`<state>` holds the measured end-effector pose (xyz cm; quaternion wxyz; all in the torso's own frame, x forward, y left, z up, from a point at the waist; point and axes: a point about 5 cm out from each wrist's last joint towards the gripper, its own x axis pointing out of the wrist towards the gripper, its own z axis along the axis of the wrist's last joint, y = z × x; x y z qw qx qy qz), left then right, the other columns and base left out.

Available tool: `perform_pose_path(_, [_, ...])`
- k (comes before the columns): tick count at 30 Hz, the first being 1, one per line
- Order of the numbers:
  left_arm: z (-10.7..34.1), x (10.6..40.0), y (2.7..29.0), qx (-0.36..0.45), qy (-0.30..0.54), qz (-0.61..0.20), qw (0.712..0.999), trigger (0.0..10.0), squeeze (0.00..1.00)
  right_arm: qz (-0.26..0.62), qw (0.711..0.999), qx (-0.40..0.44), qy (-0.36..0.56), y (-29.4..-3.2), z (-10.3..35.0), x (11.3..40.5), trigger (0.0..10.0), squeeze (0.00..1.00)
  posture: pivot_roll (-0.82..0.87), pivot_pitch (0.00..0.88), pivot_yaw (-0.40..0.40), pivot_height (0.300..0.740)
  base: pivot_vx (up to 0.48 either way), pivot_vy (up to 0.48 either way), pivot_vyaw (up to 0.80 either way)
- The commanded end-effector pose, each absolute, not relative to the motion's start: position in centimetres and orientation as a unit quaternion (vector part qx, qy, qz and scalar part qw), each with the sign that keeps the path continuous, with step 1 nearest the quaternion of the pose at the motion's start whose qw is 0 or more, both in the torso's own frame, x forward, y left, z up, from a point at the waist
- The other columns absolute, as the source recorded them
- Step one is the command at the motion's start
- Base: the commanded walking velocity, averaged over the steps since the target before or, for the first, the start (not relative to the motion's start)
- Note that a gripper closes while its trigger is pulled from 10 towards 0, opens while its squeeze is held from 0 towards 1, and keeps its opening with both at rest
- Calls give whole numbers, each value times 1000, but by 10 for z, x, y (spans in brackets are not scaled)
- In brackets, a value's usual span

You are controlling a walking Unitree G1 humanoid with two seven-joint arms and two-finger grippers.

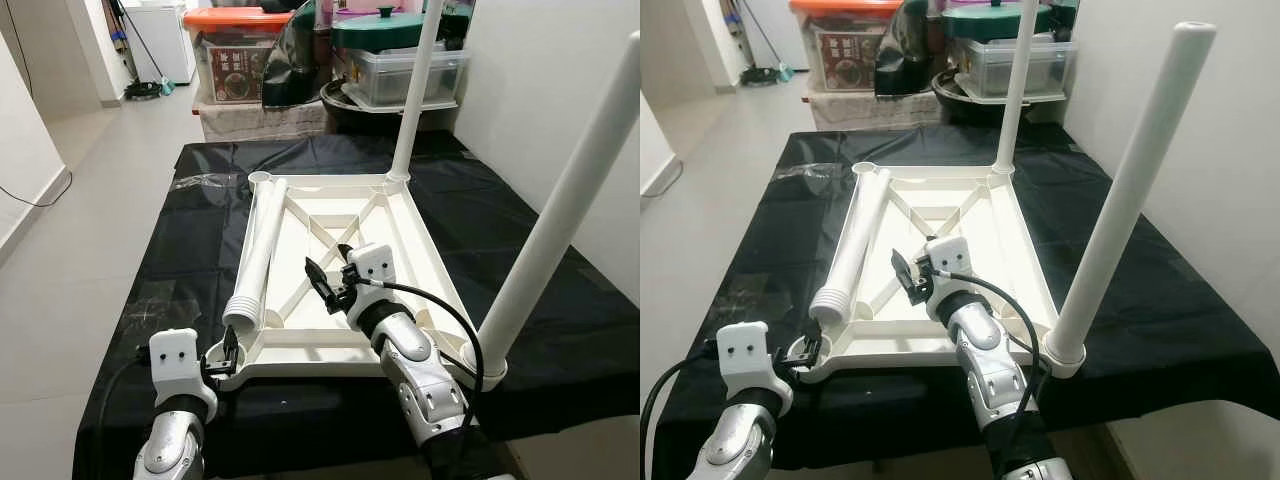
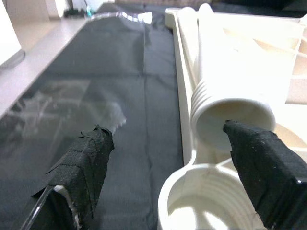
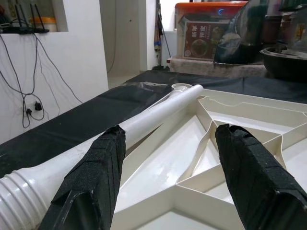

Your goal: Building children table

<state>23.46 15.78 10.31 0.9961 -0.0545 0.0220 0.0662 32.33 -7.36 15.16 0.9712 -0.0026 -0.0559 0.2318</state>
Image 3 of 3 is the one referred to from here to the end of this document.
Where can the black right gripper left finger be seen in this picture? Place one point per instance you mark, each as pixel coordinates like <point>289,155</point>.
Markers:
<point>96,179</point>

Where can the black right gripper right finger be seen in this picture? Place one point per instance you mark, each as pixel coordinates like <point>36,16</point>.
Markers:
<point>259,182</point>

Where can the white plastic children table top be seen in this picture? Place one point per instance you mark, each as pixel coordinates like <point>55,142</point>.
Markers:
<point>156,172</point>

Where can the white plastic table leg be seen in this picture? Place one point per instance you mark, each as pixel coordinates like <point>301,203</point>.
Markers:
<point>156,115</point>

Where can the black round bowl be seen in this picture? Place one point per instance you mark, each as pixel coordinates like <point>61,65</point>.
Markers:
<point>283,67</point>

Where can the beige stone counter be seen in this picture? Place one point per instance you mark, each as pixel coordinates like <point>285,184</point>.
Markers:
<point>204,68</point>

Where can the black plastic bag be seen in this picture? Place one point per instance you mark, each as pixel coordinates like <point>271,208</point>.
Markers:
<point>235,52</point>

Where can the brown broom with blue band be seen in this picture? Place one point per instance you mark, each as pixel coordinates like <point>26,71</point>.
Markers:
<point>157,44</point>

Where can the white chest freezer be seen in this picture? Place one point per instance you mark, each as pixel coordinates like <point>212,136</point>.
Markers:
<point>171,48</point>

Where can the red food poster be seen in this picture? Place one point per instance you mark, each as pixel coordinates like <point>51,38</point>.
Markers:
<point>199,40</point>

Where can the clear plastic container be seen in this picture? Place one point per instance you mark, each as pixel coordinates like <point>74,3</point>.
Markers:
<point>297,31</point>

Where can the yellow lidded white tub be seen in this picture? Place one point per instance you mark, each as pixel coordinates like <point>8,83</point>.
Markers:
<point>45,22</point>

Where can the black wifi router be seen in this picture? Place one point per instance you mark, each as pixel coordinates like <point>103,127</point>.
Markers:
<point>24,30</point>

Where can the orange lidded storage box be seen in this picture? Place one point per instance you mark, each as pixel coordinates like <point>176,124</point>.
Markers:
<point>204,7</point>

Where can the white wall socket with plug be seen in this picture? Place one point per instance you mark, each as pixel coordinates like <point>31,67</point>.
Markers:
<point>38,106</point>

